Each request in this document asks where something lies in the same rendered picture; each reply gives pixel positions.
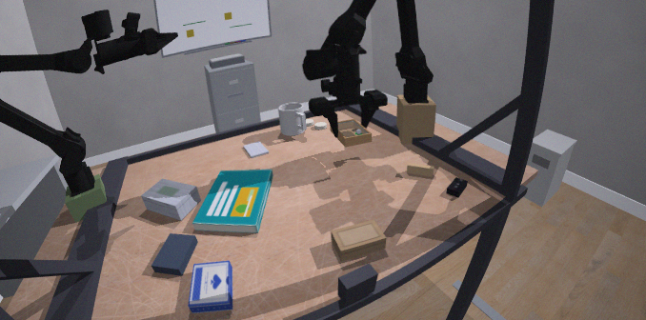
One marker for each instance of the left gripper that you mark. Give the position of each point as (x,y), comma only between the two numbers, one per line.
(147,44)

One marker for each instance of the grey mug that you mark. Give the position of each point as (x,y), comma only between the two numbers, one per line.
(289,119)

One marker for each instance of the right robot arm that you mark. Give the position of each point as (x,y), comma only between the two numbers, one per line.
(348,30)

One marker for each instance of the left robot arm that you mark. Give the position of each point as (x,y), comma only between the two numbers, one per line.
(66,144)

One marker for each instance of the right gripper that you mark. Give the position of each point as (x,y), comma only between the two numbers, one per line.
(348,90)

